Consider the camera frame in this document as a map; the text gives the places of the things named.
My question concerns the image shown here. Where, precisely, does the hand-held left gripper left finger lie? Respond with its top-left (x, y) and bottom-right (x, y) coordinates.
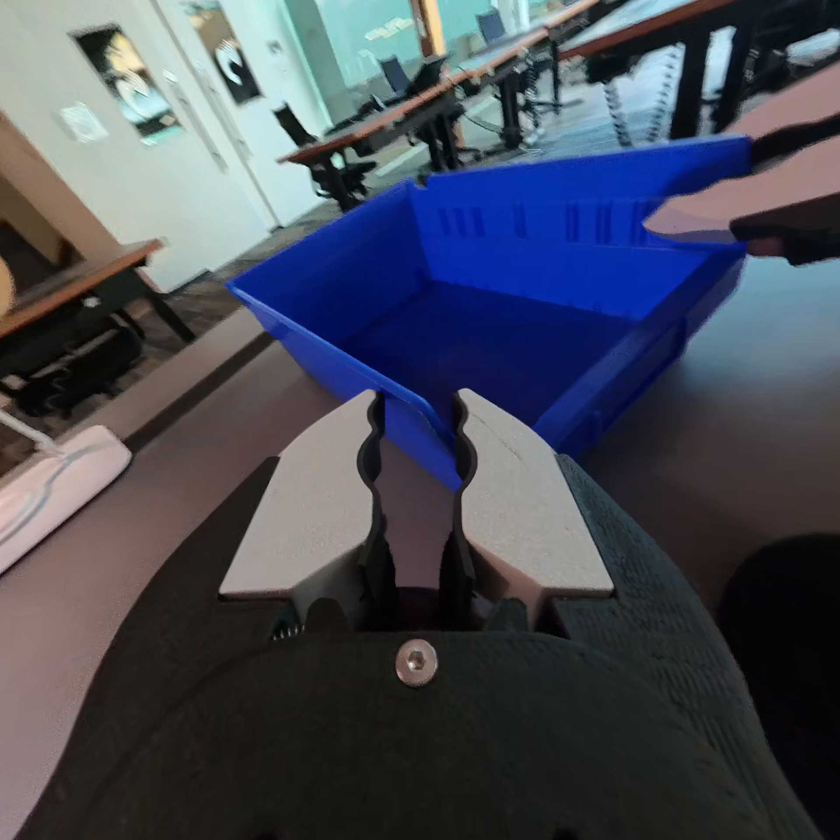
top-left (218, 388), bottom-right (388, 634)

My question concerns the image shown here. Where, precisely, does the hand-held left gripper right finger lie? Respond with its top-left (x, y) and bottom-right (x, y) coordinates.
top-left (451, 387), bottom-right (616, 636)

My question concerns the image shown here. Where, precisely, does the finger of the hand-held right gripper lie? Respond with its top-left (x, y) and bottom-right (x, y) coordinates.
top-left (642, 161), bottom-right (840, 266)
top-left (722, 66), bottom-right (840, 176)

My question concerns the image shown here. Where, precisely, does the blue plastic bin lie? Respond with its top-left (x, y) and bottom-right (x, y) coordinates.
top-left (226, 134), bottom-right (754, 492)

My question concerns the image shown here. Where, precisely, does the wooden office desk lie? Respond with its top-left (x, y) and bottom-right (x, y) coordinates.
top-left (558, 0), bottom-right (757, 140)
top-left (0, 239), bottom-right (198, 370)
top-left (456, 26), bottom-right (567, 151)
top-left (277, 85), bottom-right (468, 212)

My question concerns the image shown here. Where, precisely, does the white document stand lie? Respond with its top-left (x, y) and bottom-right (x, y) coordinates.
top-left (0, 410), bottom-right (133, 575)

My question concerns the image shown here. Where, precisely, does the white door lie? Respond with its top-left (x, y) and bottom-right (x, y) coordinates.
top-left (157, 0), bottom-right (284, 228)
top-left (66, 20), bottom-right (228, 201)

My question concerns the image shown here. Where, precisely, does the paper wall notice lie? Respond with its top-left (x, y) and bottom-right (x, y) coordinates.
top-left (59, 104), bottom-right (110, 144)

